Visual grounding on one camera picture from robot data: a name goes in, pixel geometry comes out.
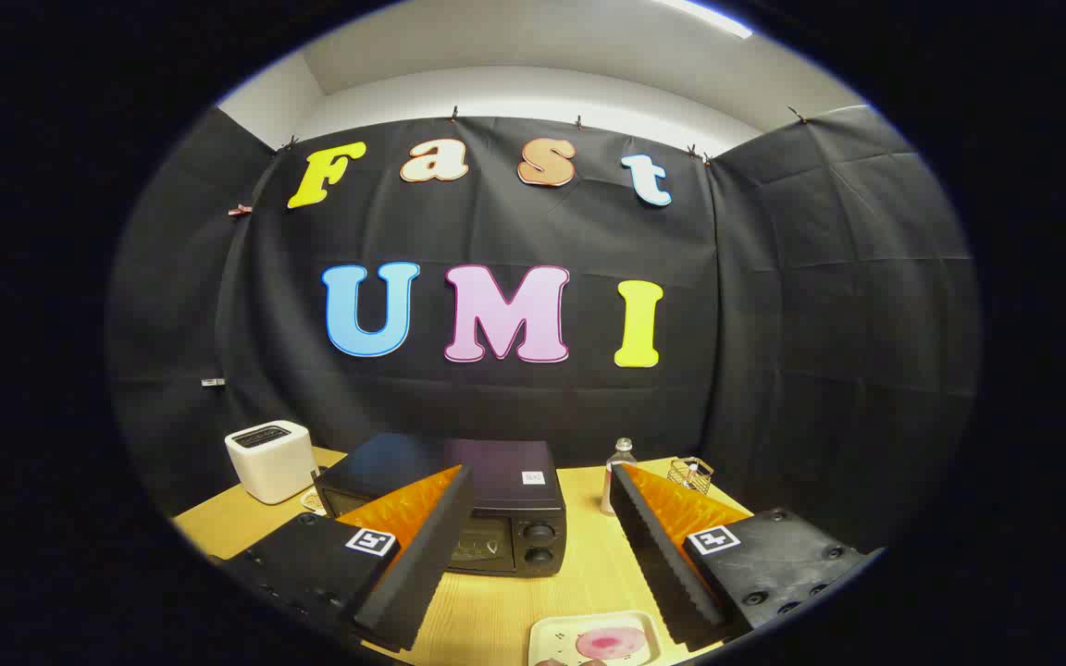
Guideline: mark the clear glass bottle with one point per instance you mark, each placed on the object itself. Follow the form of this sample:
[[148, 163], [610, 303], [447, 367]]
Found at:
[[621, 458]]

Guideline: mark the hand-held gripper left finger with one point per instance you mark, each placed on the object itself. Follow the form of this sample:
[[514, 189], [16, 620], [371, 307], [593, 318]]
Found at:
[[422, 564]]

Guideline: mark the pink round ham slice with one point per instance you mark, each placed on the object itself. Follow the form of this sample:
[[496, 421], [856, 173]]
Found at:
[[612, 641]]

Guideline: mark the black toaster oven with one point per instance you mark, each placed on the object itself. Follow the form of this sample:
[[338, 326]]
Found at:
[[505, 481]]

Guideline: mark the white bread toaster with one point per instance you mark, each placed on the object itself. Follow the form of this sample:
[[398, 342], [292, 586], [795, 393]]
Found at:
[[269, 462]]

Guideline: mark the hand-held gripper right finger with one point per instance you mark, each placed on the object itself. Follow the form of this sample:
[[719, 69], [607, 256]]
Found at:
[[658, 564]]

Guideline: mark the cream square plate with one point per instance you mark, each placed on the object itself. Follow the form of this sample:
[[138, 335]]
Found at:
[[551, 638]]

